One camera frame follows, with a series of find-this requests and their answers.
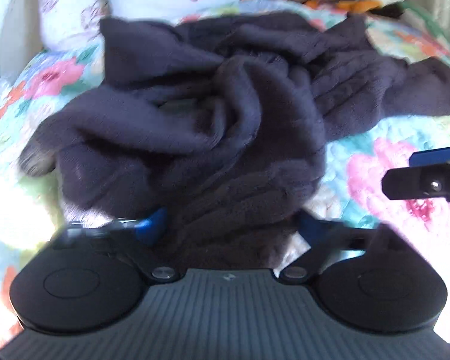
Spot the dark purple knit sweater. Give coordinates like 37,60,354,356
18,11,450,269

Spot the floral quilted bedspread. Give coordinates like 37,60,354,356
0,0,450,346

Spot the orange plush toy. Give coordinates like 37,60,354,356
305,0,383,14

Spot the beige headboard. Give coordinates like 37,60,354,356
0,0,42,82

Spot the pink floral pillow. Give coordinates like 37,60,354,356
38,0,109,51

